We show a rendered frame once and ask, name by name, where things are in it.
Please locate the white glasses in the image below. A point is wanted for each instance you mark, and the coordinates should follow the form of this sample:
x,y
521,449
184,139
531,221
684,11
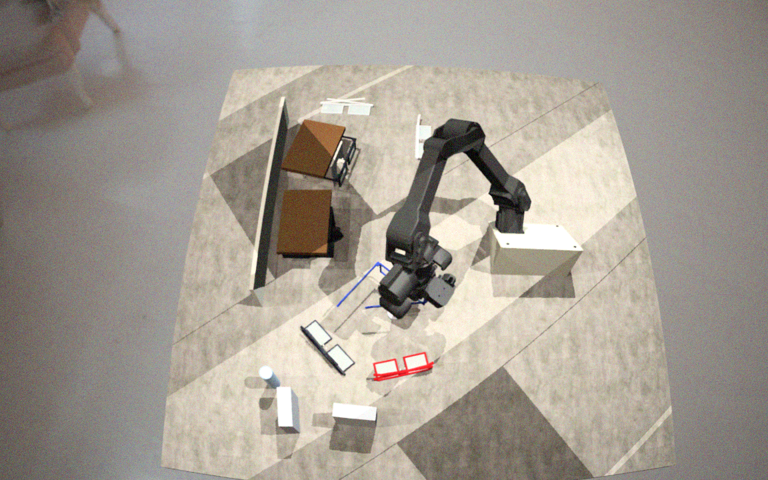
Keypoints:
x,y
329,107

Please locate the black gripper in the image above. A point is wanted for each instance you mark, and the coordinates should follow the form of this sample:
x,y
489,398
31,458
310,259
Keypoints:
x,y
443,259

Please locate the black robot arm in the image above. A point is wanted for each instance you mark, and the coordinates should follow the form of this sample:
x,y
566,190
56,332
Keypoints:
x,y
410,226

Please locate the white flat rectangular panel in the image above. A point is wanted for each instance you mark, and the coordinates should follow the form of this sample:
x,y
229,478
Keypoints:
x,y
263,234

